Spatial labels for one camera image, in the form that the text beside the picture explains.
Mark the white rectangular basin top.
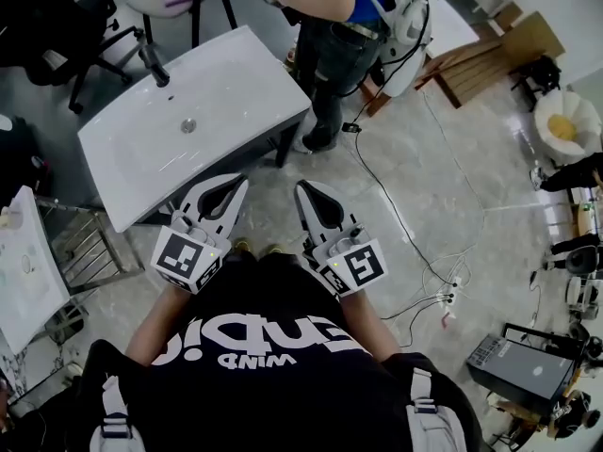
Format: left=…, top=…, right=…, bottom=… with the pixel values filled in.
left=0, top=185, right=72, bottom=355

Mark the black faucet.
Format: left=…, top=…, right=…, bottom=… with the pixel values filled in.
left=139, top=42, right=171, bottom=89

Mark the grey shoulder strap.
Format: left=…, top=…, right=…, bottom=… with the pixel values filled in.
left=89, top=374, right=145, bottom=452
left=404, top=367, right=467, bottom=452

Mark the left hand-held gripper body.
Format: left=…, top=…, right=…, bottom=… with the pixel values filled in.
left=150, top=212, right=232, bottom=296

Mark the white power strip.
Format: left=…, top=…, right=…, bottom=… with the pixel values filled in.
left=442, top=275, right=465, bottom=306

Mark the wooden pallet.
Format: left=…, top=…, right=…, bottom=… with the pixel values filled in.
left=414, top=10, right=566, bottom=110

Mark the marble patterned counter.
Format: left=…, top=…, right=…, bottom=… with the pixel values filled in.
left=0, top=346, right=72, bottom=407

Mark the black mesh bin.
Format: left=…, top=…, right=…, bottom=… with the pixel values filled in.
left=46, top=301, right=90, bottom=347

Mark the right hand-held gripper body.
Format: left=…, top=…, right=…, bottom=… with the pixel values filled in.
left=305, top=212, right=388, bottom=299

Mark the black cable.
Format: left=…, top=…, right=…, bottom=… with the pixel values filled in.
left=352, top=129, right=453, bottom=286

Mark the person's left shoe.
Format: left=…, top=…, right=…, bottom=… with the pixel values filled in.
left=233, top=236, right=258, bottom=259

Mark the person's right forearm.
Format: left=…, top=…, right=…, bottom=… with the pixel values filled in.
left=336, top=292, right=401, bottom=360

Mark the black backpack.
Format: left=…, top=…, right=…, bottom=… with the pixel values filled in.
left=513, top=54, right=562, bottom=107

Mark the white ceramic sink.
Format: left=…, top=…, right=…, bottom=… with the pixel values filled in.
left=77, top=24, right=312, bottom=234

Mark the black office chair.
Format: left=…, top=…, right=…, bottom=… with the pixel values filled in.
left=0, top=0, right=145, bottom=115

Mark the person's black t-shirt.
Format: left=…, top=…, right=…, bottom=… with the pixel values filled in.
left=70, top=251, right=484, bottom=452

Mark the person's left forearm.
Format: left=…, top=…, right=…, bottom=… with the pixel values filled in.
left=124, top=282, right=199, bottom=366

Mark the black equipment case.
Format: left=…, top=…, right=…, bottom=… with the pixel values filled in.
left=465, top=322, right=588, bottom=416

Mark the metal rack frame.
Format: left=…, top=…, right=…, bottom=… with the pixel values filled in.
left=35, top=195, right=145, bottom=300

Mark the white flower cushion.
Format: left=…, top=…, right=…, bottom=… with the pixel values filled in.
left=533, top=89, right=603, bottom=164

